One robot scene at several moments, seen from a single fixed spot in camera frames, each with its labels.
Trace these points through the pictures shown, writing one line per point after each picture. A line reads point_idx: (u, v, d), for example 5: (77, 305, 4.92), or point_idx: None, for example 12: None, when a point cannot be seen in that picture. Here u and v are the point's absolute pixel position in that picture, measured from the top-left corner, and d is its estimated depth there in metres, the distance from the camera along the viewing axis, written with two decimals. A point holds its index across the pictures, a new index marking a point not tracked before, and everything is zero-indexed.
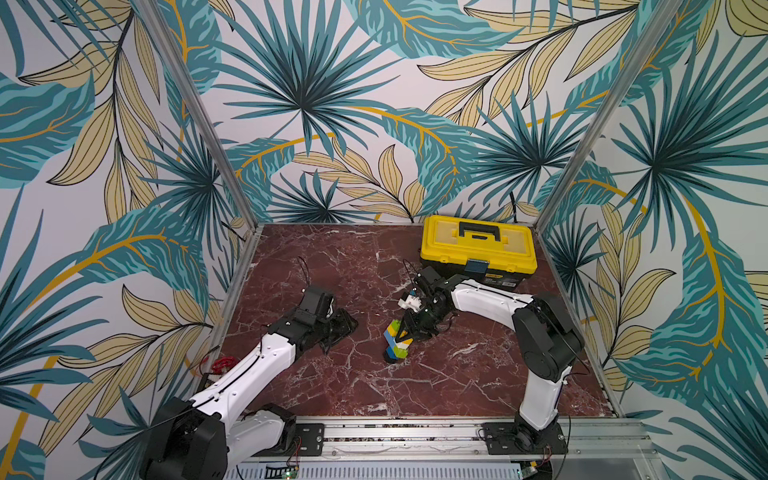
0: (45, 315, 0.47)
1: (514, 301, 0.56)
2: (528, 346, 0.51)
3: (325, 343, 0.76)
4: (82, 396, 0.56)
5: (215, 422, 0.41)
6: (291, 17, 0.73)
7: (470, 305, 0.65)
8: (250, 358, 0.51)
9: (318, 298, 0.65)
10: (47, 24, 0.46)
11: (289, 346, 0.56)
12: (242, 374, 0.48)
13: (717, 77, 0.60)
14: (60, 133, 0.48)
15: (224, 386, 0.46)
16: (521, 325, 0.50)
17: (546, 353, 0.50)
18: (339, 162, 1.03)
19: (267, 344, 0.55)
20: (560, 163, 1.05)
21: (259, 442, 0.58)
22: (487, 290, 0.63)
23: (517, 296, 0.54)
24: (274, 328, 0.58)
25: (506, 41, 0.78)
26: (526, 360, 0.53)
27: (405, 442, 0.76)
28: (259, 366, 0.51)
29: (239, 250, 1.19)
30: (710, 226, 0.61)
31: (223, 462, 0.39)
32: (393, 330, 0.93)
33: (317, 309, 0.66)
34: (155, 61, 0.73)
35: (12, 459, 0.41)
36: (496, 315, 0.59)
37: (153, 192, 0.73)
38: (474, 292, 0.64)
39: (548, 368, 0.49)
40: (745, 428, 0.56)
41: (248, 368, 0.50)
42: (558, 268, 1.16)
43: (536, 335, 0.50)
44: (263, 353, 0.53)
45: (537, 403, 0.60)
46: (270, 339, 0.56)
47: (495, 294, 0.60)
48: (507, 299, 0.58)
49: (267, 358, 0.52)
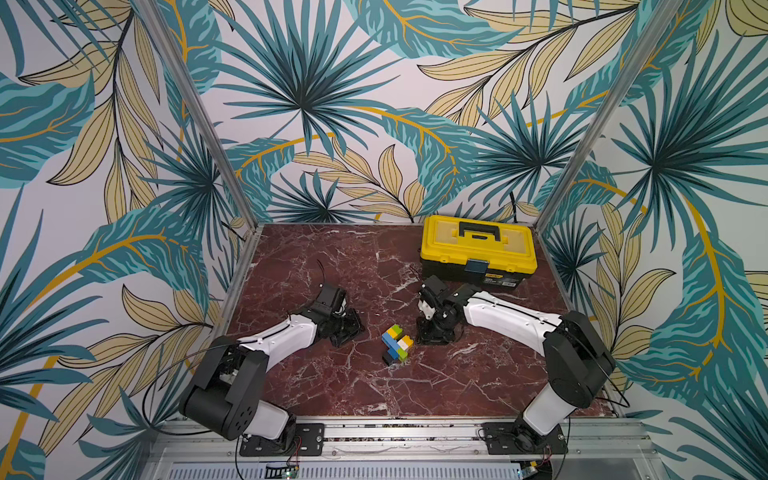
0: (45, 315, 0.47)
1: (540, 324, 0.51)
2: (561, 372, 0.46)
3: (335, 336, 0.83)
4: (82, 396, 0.56)
5: (259, 356, 0.47)
6: (291, 17, 0.73)
7: (487, 320, 0.59)
8: (282, 324, 0.59)
9: (332, 294, 0.72)
10: (47, 24, 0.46)
11: (312, 323, 0.63)
12: (277, 334, 0.55)
13: (717, 77, 0.60)
14: (60, 133, 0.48)
15: (266, 337, 0.53)
16: (552, 352, 0.46)
17: (584, 382, 0.46)
18: (340, 162, 1.03)
19: (296, 319, 0.62)
20: (560, 163, 1.05)
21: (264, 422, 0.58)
22: (504, 307, 0.58)
23: (545, 318, 0.52)
24: (298, 314, 0.65)
25: (506, 41, 0.78)
26: (558, 386, 0.49)
27: (405, 442, 0.76)
28: (291, 330, 0.58)
29: (239, 250, 1.19)
30: (710, 226, 0.61)
31: (256, 402, 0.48)
32: (394, 333, 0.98)
33: (331, 302, 0.73)
34: (155, 61, 0.73)
35: (12, 459, 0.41)
36: (515, 333, 0.54)
37: (153, 192, 0.73)
38: (491, 309, 0.59)
39: (585, 395, 0.45)
40: (744, 428, 0.56)
41: (282, 330, 0.56)
42: (558, 268, 1.16)
43: (570, 362, 0.46)
44: (292, 323, 0.60)
45: (543, 414, 0.60)
46: (296, 318, 0.63)
47: (521, 313, 0.55)
48: (534, 320, 0.52)
49: (296, 326, 0.60)
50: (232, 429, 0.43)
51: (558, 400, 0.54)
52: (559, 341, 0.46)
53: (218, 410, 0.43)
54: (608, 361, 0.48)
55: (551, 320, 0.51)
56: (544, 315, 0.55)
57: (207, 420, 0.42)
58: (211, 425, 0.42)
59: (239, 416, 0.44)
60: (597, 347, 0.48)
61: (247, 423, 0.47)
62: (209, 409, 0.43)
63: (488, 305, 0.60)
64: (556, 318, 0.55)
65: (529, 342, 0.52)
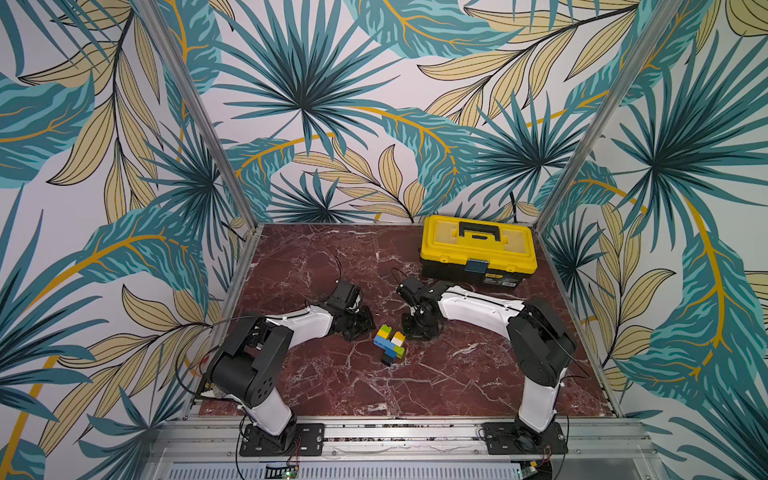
0: (44, 315, 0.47)
1: (505, 309, 0.55)
2: (525, 354, 0.50)
3: (347, 332, 0.86)
4: (82, 396, 0.56)
5: (285, 330, 0.50)
6: (291, 17, 0.73)
7: (461, 312, 0.62)
8: (302, 309, 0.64)
9: (348, 289, 0.75)
10: (47, 25, 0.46)
11: (329, 313, 0.67)
12: (300, 316, 0.59)
13: (718, 76, 0.60)
14: (60, 133, 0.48)
15: (291, 317, 0.57)
16: (515, 335, 0.49)
17: (545, 361, 0.49)
18: (340, 162, 1.03)
19: (313, 307, 0.66)
20: (560, 163, 1.05)
21: (269, 414, 0.58)
22: (475, 298, 0.61)
23: (509, 304, 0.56)
24: (314, 305, 0.68)
25: (506, 42, 0.78)
26: (523, 367, 0.52)
27: (405, 442, 0.76)
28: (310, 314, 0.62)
29: (239, 250, 1.19)
30: (709, 226, 0.61)
31: (278, 375, 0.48)
32: (385, 332, 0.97)
33: (347, 297, 0.77)
34: (155, 61, 0.73)
35: (11, 459, 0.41)
36: (485, 321, 0.57)
37: (153, 193, 0.73)
38: (463, 301, 0.62)
39: (547, 375, 0.48)
40: (744, 428, 0.56)
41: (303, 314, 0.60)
42: (558, 268, 1.16)
43: (532, 344, 0.49)
44: (310, 309, 0.64)
45: (532, 408, 0.61)
46: (314, 307, 0.67)
47: (486, 302, 0.58)
48: (499, 307, 0.56)
49: (313, 311, 0.64)
50: (255, 397, 0.46)
51: (537, 387, 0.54)
52: (520, 325, 0.50)
53: (242, 378, 0.46)
54: (569, 341, 0.52)
55: (514, 305, 0.55)
56: (507, 301, 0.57)
57: (231, 387, 0.45)
58: (234, 392, 0.45)
59: (262, 385, 0.47)
60: (558, 328, 0.52)
61: (267, 396, 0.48)
62: (235, 375, 0.46)
63: (459, 297, 0.63)
64: (519, 303, 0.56)
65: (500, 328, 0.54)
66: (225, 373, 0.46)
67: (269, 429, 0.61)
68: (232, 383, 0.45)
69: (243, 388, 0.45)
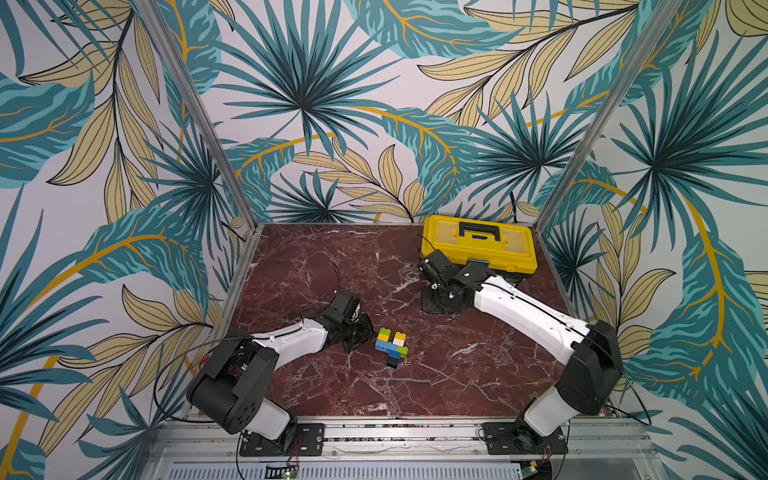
0: (44, 315, 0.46)
1: (566, 331, 0.47)
2: (576, 381, 0.44)
3: (347, 342, 0.83)
4: (82, 396, 0.56)
5: (270, 353, 0.48)
6: (291, 17, 0.73)
7: (502, 313, 0.54)
8: (294, 325, 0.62)
9: (346, 301, 0.72)
10: (47, 25, 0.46)
11: (323, 329, 0.63)
12: (289, 334, 0.56)
13: (718, 76, 0.60)
14: (60, 133, 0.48)
15: (278, 336, 0.53)
16: (579, 366, 0.42)
17: (601, 396, 0.45)
18: (339, 162, 1.03)
19: (307, 323, 0.63)
20: (560, 163, 1.05)
21: (264, 423, 0.58)
22: (523, 301, 0.52)
23: (571, 325, 0.48)
24: (308, 317, 0.66)
25: (506, 42, 0.78)
26: (567, 392, 0.47)
27: (405, 442, 0.76)
28: (302, 332, 0.59)
29: (239, 250, 1.19)
30: (709, 226, 0.61)
31: (261, 399, 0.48)
32: (385, 336, 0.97)
33: (345, 309, 0.73)
34: (155, 61, 0.73)
35: (12, 459, 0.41)
36: (533, 332, 0.50)
37: (153, 193, 0.73)
38: (508, 302, 0.53)
39: (593, 405, 0.44)
40: (745, 428, 0.56)
41: (295, 332, 0.57)
42: (558, 268, 1.16)
43: (594, 376, 0.44)
44: (304, 325, 0.61)
45: (545, 417, 0.60)
46: (308, 322, 0.63)
47: (543, 314, 0.50)
48: (558, 325, 0.48)
49: (307, 329, 0.60)
50: (235, 423, 0.44)
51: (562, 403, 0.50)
52: (582, 352, 0.44)
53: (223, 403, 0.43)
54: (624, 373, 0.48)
55: (577, 328, 0.47)
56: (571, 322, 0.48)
57: (212, 411, 0.43)
58: (215, 415, 0.43)
59: (244, 411, 0.45)
60: (615, 358, 0.47)
61: (250, 420, 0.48)
62: (216, 400, 0.44)
63: (505, 297, 0.54)
64: (583, 328, 0.47)
65: (546, 345, 0.49)
66: (205, 397, 0.44)
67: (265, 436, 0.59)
68: (213, 407, 0.43)
69: (223, 413, 0.43)
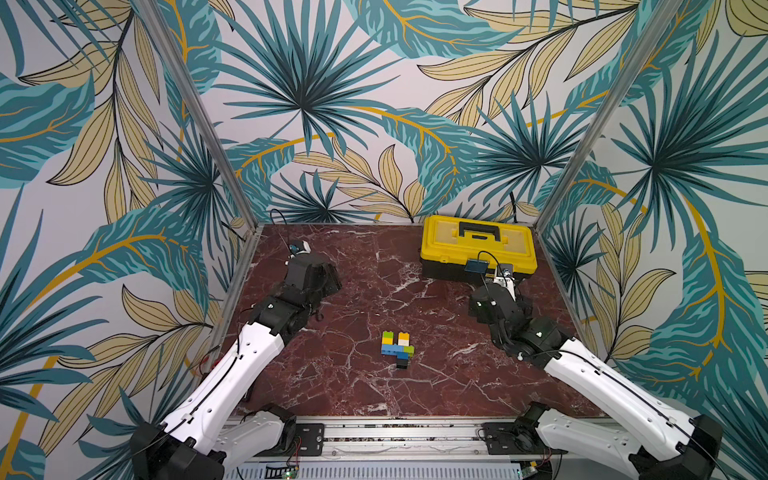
0: (45, 315, 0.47)
1: (669, 427, 0.41)
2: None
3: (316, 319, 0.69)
4: (81, 397, 0.56)
5: (188, 453, 0.38)
6: (291, 17, 0.73)
7: (580, 386, 0.48)
8: (228, 361, 0.45)
9: (303, 272, 0.54)
10: (47, 24, 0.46)
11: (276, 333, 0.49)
12: (220, 381, 0.43)
13: (718, 76, 0.60)
14: (60, 133, 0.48)
15: (199, 403, 0.41)
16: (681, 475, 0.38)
17: None
18: (340, 162, 1.03)
19: (245, 341, 0.48)
20: (560, 163, 1.05)
21: (259, 444, 0.59)
22: (612, 380, 0.46)
23: (673, 419, 0.42)
24: (261, 306, 0.52)
25: (506, 42, 0.78)
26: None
27: (405, 442, 0.76)
28: (235, 372, 0.44)
29: (239, 250, 1.19)
30: (709, 226, 0.61)
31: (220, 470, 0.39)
32: (389, 339, 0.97)
33: (304, 282, 0.56)
34: (155, 61, 0.73)
35: (12, 459, 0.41)
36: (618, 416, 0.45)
37: (153, 192, 0.73)
38: (594, 378, 0.46)
39: None
40: (745, 428, 0.56)
41: (225, 376, 0.44)
42: (558, 268, 1.16)
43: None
44: (241, 353, 0.46)
45: (566, 441, 0.58)
46: (250, 331, 0.49)
47: (638, 401, 0.44)
48: (658, 417, 0.42)
49: (246, 359, 0.46)
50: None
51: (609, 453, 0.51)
52: (692, 458, 0.39)
53: None
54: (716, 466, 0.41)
55: (682, 424, 0.41)
56: (674, 415, 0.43)
57: None
58: None
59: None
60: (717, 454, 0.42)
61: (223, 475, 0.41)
62: None
63: (589, 371, 0.47)
64: (687, 423, 0.41)
65: (633, 433, 0.44)
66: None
67: (262, 448, 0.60)
68: None
69: None
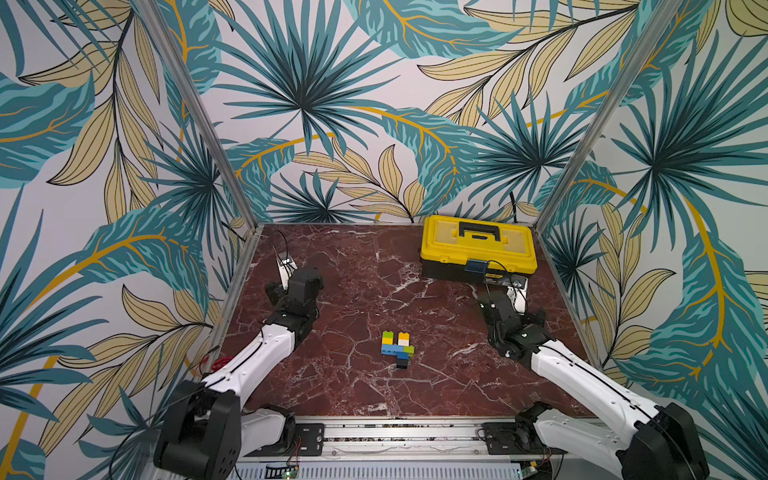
0: (45, 315, 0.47)
1: (630, 408, 0.45)
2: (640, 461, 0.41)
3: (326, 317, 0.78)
4: (82, 396, 0.56)
5: (230, 398, 0.43)
6: (291, 17, 0.73)
7: (561, 380, 0.53)
8: (254, 344, 0.53)
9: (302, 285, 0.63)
10: (47, 25, 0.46)
11: (289, 333, 0.58)
12: (248, 357, 0.50)
13: (718, 76, 0.60)
14: (60, 133, 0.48)
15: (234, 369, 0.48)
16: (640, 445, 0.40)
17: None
18: (340, 162, 1.03)
19: (268, 333, 0.57)
20: (560, 163, 1.05)
21: (261, 435, 0.58)
22: (584, 371, 0.51)
23: (637, 403, 0.45)
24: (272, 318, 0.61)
25: (506, 42, 0.78)
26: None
27: (405, 442, 0.76)
28: (263, 351, 0.52)
29: (239, 250, 1.19)
30: (709, 226, 0.61)
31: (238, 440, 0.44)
32: (389, 339, 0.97)
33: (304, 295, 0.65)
34: (155, 61, 0.73)
35: (12, 459, 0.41)
36: (593, 406, 0.48)
37: (153, 192, 0.73)
38: (566, 368, 0.52)
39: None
40: (745, 428, 0.56)
41: (254, 353, 0.51)
42: (558, 268, 1.16)
43: (664, 465, 0.39)
44: (265, 340, 0.55)
45: (562, 438, 0.58)
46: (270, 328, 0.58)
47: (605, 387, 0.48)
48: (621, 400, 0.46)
49: (270, 344, 0.54)
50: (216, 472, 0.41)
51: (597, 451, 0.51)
52: (648, 433, 0.41)
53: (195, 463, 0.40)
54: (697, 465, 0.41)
55: (645, 408, 0.44)
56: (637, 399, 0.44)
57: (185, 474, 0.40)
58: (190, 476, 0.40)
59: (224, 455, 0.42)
60: (692, 448, 0.41)
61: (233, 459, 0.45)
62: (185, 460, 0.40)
63: (564, 363, 0.53)
64: (652, 408, 0.44)
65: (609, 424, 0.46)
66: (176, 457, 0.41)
67: (262, 442, 0.59)
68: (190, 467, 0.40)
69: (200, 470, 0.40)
